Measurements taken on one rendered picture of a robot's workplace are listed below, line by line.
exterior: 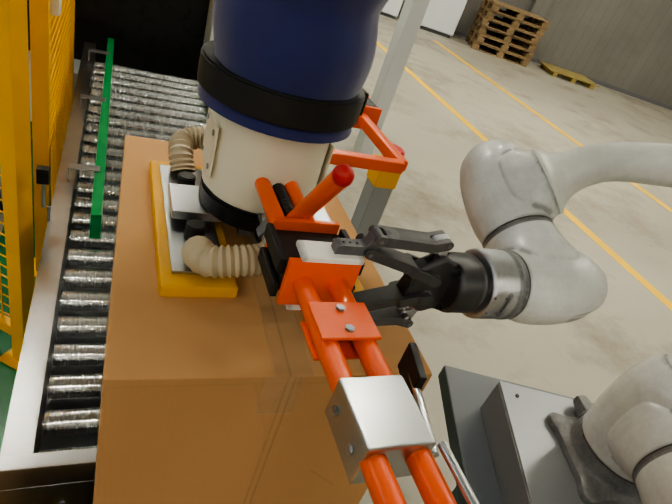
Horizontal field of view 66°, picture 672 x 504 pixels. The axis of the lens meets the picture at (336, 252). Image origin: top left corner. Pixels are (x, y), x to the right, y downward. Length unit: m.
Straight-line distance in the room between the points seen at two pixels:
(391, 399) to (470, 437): 0.71
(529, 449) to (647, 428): 0.21
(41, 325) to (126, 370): 0.73
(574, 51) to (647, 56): 1.60
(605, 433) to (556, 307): 0.39
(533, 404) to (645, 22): 12.65
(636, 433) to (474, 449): 0.30
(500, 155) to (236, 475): 0.58
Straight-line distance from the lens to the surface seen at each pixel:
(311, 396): 0.66
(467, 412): 1.18
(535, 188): 0.75
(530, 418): 1.13
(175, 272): 0.69
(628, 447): 1.00
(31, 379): 1.22
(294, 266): 0.52
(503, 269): 0.65
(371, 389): 0.44
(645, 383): 0.99
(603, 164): 0.79
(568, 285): 0.71
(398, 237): 0.55
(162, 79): 2.95
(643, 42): 13.65
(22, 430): 1.15
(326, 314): 0.49
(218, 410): 0.64
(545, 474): 1.06
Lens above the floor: 1.53
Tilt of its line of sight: 33 degrees down
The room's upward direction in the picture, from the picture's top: 21 degrees clockwise
